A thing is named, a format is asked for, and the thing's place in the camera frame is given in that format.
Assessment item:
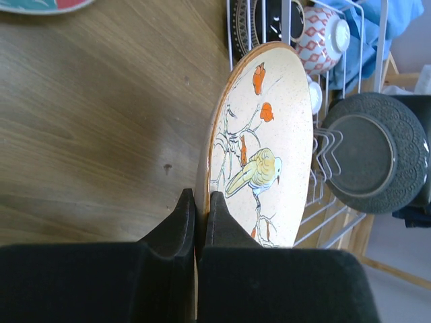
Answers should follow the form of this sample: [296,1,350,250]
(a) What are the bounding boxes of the dark brown bowl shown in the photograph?
[234,0,307,57]

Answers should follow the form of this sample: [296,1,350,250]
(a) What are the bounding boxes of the light green ribbed bowl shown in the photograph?
[307,75,323,115]

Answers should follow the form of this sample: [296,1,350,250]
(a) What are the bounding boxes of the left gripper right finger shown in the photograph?
[197,192,380,322]

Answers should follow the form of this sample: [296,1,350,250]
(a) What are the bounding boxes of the light blue cloth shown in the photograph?
[329,0,424,93]

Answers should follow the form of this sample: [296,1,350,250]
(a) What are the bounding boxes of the red white patterned bowl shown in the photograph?
[296,7,350,76]

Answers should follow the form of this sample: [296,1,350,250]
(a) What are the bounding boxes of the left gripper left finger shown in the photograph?
[1,189,195,322]

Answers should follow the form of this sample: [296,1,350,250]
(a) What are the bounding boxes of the white t-shirt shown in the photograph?
[382,65,430,95]

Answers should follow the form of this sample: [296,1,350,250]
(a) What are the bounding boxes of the white wire dish rack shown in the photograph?
[225,1,390,255]

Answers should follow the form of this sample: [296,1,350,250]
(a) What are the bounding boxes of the black square plate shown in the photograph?
[371,95,430,213]

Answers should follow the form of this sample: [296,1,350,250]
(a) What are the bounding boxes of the red teal plate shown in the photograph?
[1,0,94,15]

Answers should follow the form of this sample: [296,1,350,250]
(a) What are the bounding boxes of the beige plate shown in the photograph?
[195,40,314,250]

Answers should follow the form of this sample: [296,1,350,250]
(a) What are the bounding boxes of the dark teal embossed plate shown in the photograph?
[318,92,430,215]

